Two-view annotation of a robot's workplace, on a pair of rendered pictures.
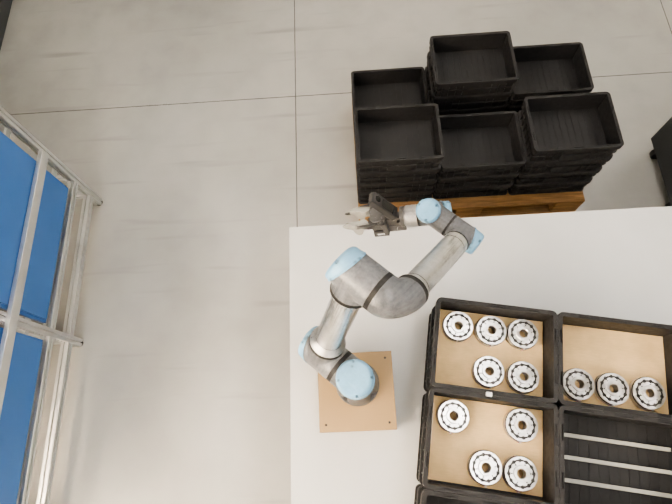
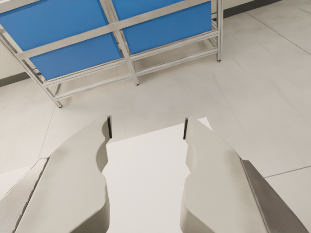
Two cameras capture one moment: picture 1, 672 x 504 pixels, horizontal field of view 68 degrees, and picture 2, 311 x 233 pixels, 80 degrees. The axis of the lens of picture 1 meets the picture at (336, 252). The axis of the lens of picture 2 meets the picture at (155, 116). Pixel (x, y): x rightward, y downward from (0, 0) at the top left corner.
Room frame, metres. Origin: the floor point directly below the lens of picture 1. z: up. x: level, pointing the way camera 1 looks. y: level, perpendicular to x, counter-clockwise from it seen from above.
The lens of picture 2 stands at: (0.71, -0.14, 1.10)
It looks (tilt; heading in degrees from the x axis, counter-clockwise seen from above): 46 degrees down; 90
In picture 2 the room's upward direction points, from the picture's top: 19 degrees counter-clockwise
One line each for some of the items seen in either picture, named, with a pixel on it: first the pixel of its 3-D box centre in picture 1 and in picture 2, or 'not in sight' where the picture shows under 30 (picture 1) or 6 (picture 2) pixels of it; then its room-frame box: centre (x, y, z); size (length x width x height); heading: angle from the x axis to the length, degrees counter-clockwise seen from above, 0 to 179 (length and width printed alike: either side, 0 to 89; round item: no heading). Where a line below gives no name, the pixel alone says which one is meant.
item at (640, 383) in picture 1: (648, 393); not in sight; (0.01, -0.94, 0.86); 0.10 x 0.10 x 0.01
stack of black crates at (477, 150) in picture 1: (472, 157); not in sight; (1.26, -0.77, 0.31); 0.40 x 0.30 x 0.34; 84
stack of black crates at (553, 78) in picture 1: (537, 89); not in sight; (1.61, -1.21, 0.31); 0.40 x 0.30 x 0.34; 84
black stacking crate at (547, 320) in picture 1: (490, 351); not in sight; (0.21, -0.47, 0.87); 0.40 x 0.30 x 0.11; 74
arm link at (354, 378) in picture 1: (354, 378); not in sight; (0.17, 0.00, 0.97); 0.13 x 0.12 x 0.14; 42
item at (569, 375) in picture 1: (578, 383); not in sight; (0.07, -0.73, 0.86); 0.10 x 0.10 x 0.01
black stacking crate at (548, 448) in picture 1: (487, 445); not in sight; (-0.08, -0.39, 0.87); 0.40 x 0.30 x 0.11; 74
